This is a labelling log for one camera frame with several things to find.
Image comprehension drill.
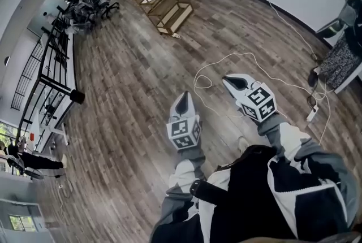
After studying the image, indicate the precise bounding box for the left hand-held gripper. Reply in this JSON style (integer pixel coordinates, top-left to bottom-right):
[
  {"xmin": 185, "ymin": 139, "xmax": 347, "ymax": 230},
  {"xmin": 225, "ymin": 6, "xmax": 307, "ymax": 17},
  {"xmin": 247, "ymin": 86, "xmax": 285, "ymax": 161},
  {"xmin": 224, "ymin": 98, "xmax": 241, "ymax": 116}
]
[{"xmin": 166, "ymin": 91, "xmax": 202, "ymax": 151}]

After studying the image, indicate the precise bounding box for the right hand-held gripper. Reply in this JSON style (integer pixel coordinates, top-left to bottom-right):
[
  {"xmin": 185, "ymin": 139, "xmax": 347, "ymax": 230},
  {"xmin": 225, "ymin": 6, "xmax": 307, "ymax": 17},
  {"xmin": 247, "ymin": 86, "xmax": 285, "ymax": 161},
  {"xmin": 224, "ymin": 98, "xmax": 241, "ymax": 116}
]
[{"xmin": 222, "ymin": 73, "xmax": 277, "ymax": 123}]

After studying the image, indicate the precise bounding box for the person's right forearm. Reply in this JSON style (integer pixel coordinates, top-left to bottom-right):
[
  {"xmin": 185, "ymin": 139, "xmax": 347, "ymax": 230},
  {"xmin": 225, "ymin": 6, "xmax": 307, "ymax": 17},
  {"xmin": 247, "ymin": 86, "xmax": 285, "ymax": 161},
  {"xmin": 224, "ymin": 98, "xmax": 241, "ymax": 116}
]
[{"xmin": 256, "ymin": 114, "xmax": 326, "ymax": 177}]

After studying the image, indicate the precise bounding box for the person's left forearm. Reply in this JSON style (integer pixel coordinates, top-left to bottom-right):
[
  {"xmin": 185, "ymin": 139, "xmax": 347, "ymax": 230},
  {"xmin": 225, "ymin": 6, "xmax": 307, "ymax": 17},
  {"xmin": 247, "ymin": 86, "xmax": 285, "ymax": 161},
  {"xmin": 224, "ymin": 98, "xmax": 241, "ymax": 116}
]
[{"xmin": 165, "ymin": 147, "xmax": 209, "ymax": 203}]

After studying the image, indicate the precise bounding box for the person's beige shoe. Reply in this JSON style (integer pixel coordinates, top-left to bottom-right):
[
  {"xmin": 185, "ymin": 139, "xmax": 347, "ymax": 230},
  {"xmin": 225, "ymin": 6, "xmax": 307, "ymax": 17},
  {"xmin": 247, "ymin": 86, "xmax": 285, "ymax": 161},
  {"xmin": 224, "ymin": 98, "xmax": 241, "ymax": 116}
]
[{"xmin": 237, "ymin": 136, "xmax": 251, "ymax": 154}]

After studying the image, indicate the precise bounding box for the white power strip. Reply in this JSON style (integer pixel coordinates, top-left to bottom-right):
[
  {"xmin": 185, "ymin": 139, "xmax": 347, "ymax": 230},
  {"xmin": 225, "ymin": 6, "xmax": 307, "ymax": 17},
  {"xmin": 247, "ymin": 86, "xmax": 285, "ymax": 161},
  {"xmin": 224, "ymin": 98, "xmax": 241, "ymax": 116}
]
[{"xmin": 307, "ymin": 106, "xmax": 319, "ymax": 123}]

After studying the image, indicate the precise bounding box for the black white patterned cloth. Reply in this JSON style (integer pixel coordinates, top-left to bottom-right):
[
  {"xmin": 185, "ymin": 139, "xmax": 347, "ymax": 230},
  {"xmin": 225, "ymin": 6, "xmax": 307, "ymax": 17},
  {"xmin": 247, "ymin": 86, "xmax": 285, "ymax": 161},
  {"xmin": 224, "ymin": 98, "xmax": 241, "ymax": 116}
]
[{"xmin": 319, "ymin": 34, "xmax": 362, "ymax": 90}]

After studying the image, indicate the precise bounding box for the black waste bin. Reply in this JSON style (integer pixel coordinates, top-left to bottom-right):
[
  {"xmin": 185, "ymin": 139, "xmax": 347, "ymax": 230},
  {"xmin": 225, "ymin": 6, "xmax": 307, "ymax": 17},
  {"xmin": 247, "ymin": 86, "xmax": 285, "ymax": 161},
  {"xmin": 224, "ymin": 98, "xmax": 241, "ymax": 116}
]
[{"xmin": 69, "ymin": 89, "xmax": 85, "ymax": 105}]

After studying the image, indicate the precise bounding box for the wooden shoe rack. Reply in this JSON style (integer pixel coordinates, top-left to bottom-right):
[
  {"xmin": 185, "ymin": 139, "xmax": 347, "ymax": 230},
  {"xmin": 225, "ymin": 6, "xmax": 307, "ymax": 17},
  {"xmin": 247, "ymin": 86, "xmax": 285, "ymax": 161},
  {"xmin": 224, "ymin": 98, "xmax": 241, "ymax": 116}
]
[{"xmin": 131, "ymin": 0, "xmax": 195, "ymax": 38}]

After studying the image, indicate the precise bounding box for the person's black white jacket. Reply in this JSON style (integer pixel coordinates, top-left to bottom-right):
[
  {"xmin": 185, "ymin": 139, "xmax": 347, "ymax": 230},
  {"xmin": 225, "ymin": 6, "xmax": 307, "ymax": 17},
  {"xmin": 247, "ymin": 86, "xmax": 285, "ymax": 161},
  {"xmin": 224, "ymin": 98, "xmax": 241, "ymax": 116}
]
[{"xmin": 149, "ymin": 144, "xmax": 360, "ymax": 243}]

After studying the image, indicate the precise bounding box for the black metal railing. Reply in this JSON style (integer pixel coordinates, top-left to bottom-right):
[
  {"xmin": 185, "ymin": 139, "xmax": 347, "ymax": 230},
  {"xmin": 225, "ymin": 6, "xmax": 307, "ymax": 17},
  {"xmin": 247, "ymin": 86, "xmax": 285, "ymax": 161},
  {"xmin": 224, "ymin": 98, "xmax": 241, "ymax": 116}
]
[{"xmin": 10, "ymin": 4, "xmax": 85, "ymax": 135}]

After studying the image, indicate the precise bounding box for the pale plastic-wrapped chair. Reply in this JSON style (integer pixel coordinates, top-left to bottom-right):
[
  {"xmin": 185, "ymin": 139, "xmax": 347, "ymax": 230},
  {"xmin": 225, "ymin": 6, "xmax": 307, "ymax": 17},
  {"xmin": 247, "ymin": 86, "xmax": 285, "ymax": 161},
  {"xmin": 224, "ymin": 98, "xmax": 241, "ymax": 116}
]
[{"xmin": 66, "ymin": 20, "xmax": 94, "ymax": 35}]

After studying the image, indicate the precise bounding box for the white desk with red sign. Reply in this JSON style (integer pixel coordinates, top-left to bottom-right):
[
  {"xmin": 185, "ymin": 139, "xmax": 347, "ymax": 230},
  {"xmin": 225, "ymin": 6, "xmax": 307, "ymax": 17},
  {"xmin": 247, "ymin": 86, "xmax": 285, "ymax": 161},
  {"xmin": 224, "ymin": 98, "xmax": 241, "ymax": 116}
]
[{"xmin": 28, "ymin": 110, "xmax": 70, "ymax": 152}]

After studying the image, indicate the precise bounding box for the large glass window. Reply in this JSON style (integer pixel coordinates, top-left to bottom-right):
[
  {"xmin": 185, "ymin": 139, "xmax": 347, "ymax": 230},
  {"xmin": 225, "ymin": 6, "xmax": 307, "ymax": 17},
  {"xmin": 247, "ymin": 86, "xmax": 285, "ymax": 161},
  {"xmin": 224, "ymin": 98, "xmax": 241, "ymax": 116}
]
[{"xmin": 0, "ymin": 120, "xmax": 18, "ymax": 149}]

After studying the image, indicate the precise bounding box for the white floor cable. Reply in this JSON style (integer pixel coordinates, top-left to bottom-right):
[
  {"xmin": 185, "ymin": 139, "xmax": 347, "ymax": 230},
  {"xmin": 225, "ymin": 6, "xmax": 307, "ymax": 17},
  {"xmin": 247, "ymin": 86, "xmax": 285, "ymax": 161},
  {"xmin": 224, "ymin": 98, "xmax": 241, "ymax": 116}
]
[{"xmin": 193, "ymin": 51, "xmax": 331, "ymax": 144}]

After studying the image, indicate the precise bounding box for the black shoulder strap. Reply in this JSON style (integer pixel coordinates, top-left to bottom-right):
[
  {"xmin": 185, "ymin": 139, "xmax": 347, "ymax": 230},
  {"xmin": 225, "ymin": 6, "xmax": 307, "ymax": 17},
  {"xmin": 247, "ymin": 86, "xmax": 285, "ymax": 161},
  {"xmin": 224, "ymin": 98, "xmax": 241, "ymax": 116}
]
[{"xmin": 189, "ymin": 179, "xmax": 230, "ymax": 205}]

